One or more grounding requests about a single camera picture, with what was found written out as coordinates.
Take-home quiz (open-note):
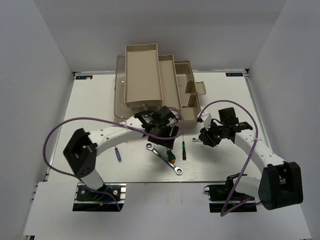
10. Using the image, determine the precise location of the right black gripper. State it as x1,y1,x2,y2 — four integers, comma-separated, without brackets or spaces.
200,120,227,147

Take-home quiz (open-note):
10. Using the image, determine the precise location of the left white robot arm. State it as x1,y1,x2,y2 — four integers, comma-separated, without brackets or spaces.
63,106,179,200

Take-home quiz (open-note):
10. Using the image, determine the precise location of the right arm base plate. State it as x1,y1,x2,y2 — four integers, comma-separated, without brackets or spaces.
203,184,257,213

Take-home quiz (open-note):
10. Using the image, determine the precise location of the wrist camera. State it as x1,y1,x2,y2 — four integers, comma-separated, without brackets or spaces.
197,111,212,131
167,112,181,126

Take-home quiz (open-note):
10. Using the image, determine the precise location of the small combination wrench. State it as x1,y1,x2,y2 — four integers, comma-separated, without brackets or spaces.
192,137,201,143

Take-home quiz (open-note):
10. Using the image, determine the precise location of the red blue screwdriver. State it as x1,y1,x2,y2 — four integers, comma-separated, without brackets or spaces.
114,147,122,163

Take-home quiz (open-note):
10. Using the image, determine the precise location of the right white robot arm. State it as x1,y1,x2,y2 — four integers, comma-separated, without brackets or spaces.
197,107,304,210

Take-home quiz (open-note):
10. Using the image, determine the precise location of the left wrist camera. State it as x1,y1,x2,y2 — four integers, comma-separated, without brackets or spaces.
167,112,181,126

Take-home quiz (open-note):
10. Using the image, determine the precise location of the beige cantilever toolbox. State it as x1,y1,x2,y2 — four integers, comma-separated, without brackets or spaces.
114,43,207,129

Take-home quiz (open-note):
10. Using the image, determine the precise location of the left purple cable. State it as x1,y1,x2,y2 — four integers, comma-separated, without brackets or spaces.
42,107,181,210

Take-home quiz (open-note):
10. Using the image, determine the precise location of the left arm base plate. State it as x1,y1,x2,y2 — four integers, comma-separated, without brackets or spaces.
72,183,127,212

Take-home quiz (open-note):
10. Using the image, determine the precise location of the large ratchet wrench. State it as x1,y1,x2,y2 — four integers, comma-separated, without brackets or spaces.
145,143,183,176

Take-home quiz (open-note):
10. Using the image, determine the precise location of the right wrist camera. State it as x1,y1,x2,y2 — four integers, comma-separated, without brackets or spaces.
197,111,212,131

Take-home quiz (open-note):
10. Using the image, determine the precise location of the thin black green screwdriver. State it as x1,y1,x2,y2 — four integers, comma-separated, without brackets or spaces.
182,134,187,161

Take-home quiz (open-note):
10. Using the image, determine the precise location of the stubby green orange screwdriver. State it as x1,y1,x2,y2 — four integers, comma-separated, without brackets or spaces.
166,149,176,163

